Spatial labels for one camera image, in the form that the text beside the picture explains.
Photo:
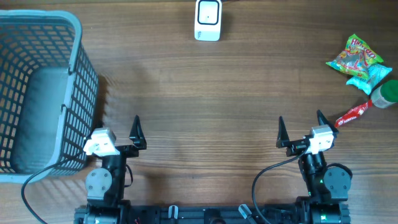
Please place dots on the teal tissue packet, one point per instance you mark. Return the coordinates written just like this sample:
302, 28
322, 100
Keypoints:
377, 73

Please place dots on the green Haribo gummy bag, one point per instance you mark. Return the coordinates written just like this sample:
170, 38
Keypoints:
356, 58

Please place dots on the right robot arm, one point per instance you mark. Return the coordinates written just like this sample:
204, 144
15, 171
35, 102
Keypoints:
327, 184

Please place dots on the grey plastic shopping basket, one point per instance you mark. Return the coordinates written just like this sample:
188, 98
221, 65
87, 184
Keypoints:
48, 95

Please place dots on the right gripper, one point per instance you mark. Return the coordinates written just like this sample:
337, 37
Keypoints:
295, 146

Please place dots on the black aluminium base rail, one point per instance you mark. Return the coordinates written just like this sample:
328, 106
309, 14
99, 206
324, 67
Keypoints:
276, 213

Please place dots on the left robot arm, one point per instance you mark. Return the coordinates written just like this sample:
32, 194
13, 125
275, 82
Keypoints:
105, 185

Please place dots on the green lid jar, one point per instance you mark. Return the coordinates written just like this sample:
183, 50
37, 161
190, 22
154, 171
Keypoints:
385, 95

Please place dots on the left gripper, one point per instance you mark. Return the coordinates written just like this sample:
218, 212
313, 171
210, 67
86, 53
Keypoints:
136, 136

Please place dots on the red coffee stick sachet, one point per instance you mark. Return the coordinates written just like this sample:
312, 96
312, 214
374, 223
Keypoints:
353, 113

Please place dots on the white barcode scanner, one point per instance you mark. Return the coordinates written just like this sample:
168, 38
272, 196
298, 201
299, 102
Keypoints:
208, 20

